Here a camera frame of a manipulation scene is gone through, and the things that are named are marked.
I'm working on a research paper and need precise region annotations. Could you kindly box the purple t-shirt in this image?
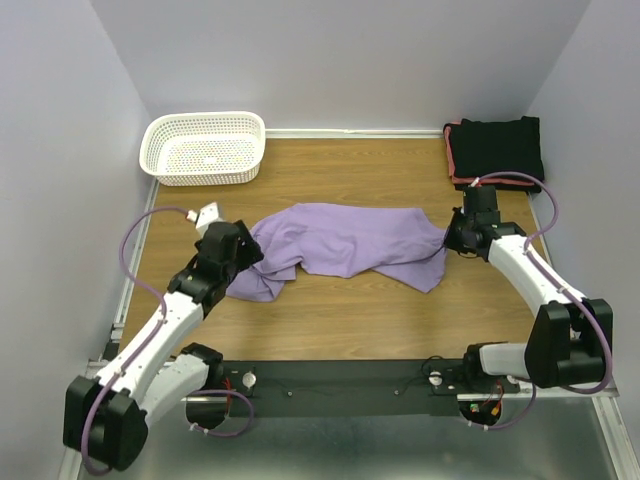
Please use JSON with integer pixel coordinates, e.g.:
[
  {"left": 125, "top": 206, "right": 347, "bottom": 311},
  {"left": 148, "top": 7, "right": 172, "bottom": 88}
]
[{"left": 227, "top": 203, "right": 446, "bottom": 303}]

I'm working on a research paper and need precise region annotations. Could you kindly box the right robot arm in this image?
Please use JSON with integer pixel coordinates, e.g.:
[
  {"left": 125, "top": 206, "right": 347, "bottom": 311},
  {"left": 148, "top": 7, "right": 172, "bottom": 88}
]
[{"left": 444, "top": 185, "right": 613, "bottom": 394}]

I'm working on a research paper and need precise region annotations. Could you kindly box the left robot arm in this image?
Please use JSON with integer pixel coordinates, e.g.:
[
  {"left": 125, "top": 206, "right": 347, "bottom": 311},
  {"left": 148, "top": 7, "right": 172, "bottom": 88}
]
[{"left": 63, "top": 221, "right": 264, "bottom": 476}]

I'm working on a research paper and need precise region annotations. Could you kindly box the red folded t-shirt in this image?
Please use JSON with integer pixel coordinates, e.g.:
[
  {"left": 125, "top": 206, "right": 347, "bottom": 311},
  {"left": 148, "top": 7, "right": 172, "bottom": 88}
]
[{"left": 442, "top": 123, "right": 535, "bottom": 188}]

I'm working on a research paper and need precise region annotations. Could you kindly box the black folded t-shirt bottom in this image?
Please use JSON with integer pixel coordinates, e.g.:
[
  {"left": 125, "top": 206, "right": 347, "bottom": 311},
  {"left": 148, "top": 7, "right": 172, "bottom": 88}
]
[{"left": 453, "top": 178, "right": 541, "bottom": 193}]

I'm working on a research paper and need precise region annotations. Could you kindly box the black folded t-shirt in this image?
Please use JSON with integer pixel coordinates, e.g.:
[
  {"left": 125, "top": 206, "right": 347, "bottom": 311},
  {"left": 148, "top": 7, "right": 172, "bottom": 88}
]
[
  {"left": 453, "top": 178, "right": 541, "bottom": 193},
  {"left": 450, "top": 116, "right": 545, "bottom": 181}
]

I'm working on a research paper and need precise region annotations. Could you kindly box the black folded t-shirt top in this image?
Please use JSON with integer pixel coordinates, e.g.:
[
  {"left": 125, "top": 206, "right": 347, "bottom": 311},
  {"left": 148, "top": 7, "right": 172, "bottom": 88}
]
[{"left": 450, "top": 116, "right": 545, "bottom": 181}]

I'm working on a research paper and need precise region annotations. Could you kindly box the white perforated plastic basket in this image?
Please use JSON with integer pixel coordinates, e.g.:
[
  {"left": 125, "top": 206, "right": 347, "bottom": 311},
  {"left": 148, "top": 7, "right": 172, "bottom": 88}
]
[{"left": 139, "top": 111, "right": 266, "bottom": 187}]

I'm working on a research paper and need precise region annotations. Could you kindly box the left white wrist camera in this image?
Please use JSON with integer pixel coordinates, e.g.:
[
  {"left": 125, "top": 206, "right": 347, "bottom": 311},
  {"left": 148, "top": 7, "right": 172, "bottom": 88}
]
[{"left": 186, "top": 202, "right": 223, "bottom": 238}]

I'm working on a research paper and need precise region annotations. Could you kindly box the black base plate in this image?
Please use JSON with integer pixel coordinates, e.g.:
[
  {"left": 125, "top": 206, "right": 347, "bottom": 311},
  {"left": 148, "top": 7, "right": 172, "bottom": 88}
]
[{"left": 186, "top": 356, "right": 520, "bottom": 431}]

